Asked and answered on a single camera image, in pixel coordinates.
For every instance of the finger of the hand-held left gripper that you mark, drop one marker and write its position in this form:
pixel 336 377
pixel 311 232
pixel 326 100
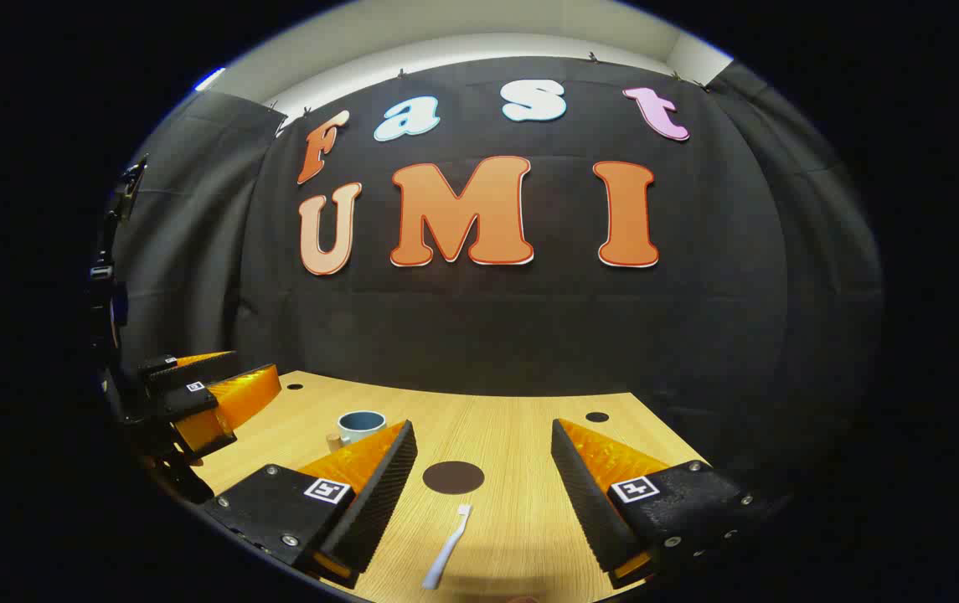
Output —
pixel 186 373
pixel 236 402

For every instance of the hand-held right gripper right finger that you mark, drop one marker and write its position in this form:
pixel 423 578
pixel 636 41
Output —
pixel 584 494

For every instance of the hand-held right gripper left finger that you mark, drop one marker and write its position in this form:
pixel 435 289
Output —
pixel 378 494

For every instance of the dark brown round coaster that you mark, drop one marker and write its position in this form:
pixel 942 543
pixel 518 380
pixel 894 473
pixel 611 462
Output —
pixel 453 477

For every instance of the white toothbrush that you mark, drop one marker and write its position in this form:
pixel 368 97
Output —
pixel 448 553

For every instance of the wooden desktop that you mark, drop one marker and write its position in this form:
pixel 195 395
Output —
pixel 513 435

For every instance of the black backdrop cloth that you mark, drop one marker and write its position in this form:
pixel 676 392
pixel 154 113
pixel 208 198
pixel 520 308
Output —
pixel 529 327

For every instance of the ceiling light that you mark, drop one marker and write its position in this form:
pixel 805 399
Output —
pixel 209 79

